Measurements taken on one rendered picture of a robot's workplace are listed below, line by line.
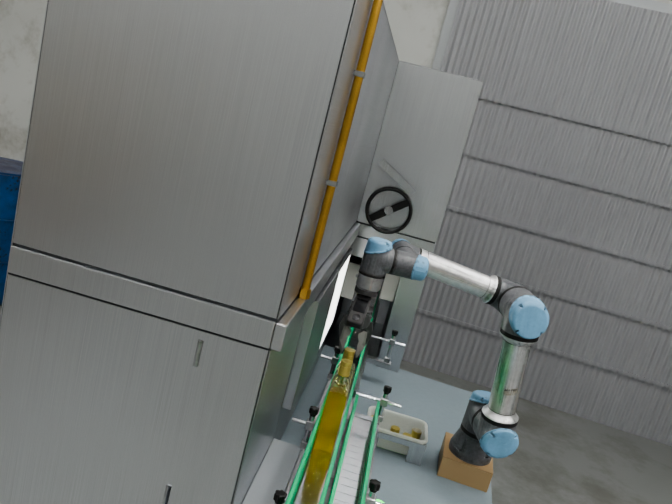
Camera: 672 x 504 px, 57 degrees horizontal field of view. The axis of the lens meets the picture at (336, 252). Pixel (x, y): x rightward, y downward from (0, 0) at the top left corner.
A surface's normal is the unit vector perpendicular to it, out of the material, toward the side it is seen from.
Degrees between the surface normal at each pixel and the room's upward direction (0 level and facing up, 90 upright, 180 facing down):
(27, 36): 90
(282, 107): 90
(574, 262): 90
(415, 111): 90
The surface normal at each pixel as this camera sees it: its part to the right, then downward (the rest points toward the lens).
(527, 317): 0.07, 0.15
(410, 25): -0.21, 0.15
